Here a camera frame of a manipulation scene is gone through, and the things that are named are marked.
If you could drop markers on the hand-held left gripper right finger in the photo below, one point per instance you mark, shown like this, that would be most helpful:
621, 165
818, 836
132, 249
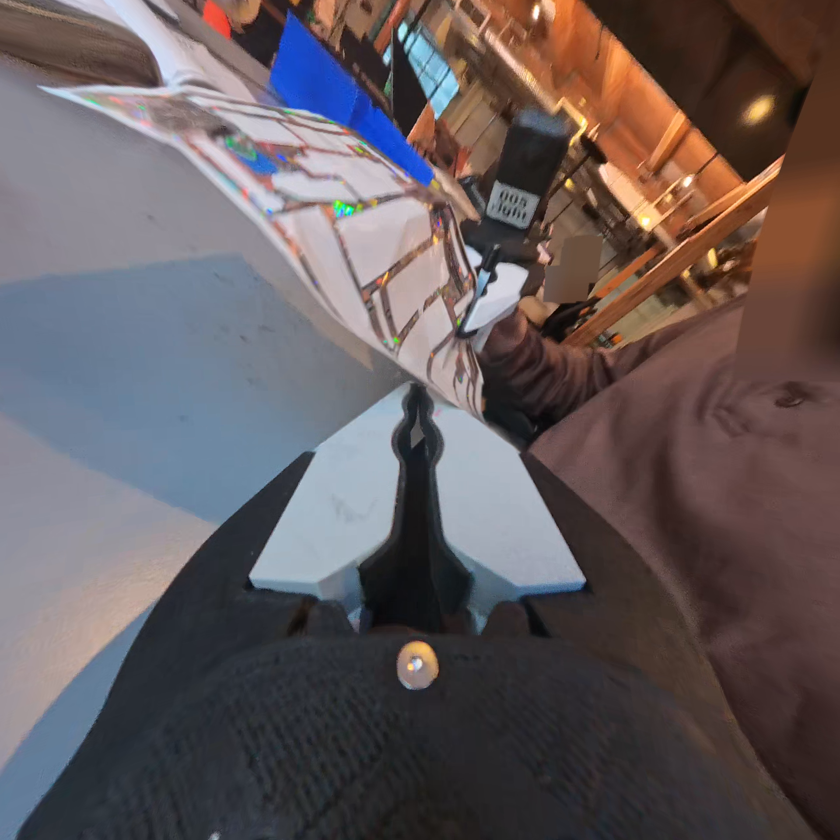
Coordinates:
512, 525

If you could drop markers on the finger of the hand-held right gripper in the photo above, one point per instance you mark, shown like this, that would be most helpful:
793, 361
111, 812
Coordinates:
502, 295

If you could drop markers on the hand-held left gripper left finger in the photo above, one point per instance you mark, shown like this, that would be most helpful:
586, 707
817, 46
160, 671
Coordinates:
315, 518

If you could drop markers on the holographic sticker sheet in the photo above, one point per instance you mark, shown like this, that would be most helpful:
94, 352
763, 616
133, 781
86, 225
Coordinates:
367, 243

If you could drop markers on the person's right forearm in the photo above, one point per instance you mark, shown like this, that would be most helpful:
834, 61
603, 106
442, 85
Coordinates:
558, 374

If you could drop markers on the large paned window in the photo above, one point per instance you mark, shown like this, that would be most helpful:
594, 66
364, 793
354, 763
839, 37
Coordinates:
426, 65

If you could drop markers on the blue plastic bin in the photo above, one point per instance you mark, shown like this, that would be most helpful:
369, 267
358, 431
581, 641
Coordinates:
315, 79

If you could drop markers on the open instruction booklet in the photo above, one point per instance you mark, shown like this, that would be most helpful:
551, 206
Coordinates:
184, 52

